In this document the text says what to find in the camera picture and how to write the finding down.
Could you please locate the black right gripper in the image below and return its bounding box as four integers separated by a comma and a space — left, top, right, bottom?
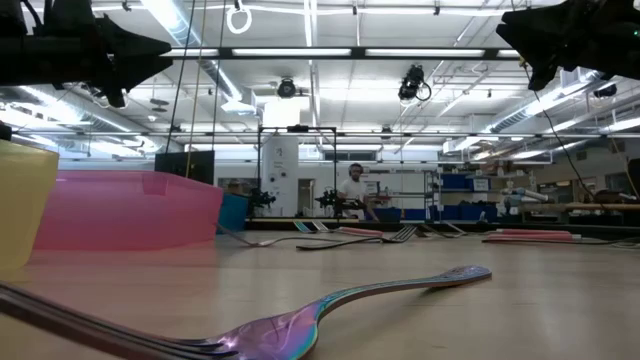
497, 0, 640, 91

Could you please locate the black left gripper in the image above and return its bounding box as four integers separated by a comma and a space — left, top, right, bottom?
0, 15, 174, 108

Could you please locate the red-handled silver fork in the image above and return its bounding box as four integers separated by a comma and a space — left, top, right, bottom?
312, 221, 386, 239
493, 228, 575, 236
482, 233, 584, 244

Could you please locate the black rig beam with lights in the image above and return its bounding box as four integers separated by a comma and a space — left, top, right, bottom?
162, 45, 524, 62

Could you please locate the black monitor panel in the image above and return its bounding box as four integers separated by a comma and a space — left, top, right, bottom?
153, 149, 216, 186

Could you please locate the white cylindrical device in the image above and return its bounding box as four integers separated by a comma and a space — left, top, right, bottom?
502, 187, 551, 207

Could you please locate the red plastic bin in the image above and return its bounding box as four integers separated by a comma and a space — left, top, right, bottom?
33, 169, 225, 251

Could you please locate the shelf with blue bins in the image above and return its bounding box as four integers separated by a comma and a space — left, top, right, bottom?
424, 169, 496, 222

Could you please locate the long wooden table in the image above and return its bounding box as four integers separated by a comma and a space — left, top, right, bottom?
519, 201, 640, 212

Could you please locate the yellow plastic bin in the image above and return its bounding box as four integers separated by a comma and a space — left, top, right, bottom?
0, 138, 60, 274

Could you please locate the blue plastic bin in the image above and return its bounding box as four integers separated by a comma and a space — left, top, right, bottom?
217, 193, 250, 234

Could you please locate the row of blue crates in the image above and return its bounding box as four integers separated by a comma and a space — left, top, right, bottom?
372, 207, 426, 222

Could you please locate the person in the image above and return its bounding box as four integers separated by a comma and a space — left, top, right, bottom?
335, 162, 380, 222

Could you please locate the thin cable with yellow tag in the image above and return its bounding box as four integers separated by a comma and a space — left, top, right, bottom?
518, 49, 609, 214

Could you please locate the black hanging cable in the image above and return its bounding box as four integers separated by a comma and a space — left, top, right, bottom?
211, 0, 227, 152
164, 0, 198, 151

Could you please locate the white cable ring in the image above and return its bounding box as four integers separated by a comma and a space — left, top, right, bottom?
225, 3, 253, 35

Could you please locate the black camera with looped cable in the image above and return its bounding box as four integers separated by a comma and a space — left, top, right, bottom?
398, 63, 432, 104

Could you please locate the black rectangular frame stand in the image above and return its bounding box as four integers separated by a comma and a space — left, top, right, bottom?
256, 124, 339, 222

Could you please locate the black aluminium table frame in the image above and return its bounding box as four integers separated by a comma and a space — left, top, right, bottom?
243, 217, 640, 243

